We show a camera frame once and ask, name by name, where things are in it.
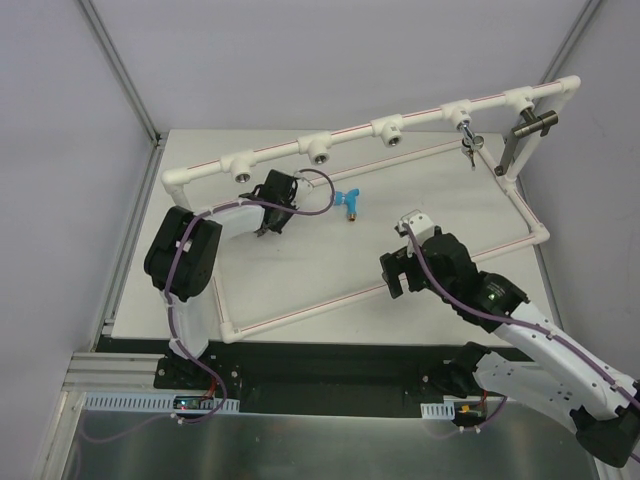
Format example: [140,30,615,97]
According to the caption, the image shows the dark long-spout faucet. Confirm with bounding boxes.
[494,107,559,181]

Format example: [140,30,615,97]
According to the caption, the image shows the purple cable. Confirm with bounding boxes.
[79,169,336,444]
[404,224,640,469]

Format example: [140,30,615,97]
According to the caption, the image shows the white cable duct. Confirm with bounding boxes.
[84,392,240,415]
[420,401,456,421]

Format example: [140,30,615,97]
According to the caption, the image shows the right white cable duct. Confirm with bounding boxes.
[420,401,456,421]

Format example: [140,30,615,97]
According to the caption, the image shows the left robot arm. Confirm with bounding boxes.
[143,169,313,394]

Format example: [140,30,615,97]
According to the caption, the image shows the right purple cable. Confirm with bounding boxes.
[404,224,640,469]

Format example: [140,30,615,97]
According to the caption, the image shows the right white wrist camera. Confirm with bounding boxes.
[394,210,436,245]

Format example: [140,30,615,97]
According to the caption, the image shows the left white cable duct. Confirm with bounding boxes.
[84,392,240,415]

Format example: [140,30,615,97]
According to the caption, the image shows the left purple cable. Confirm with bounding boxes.
[79,169,336,444]

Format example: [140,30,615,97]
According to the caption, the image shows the white PVC pipe frame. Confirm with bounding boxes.
[162,74,582,345]

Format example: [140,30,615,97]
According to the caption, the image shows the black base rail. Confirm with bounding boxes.
[153,341,482,418]

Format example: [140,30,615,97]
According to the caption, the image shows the dark bronze faucet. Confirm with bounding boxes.
[255,221,285,237]

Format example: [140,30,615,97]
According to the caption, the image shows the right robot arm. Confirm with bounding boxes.
[380,232,639,468]

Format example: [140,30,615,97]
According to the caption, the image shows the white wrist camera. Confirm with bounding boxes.
[394,210,436,245]
[294,171,314,196]

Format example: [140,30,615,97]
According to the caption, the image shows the chrome faucet on frame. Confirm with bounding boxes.
[457,120,484,170]

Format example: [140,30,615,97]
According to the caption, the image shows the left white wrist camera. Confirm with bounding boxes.
[294,171,314,196]

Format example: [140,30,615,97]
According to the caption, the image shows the blue plastic faucet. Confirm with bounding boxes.
[334,188,360,222]

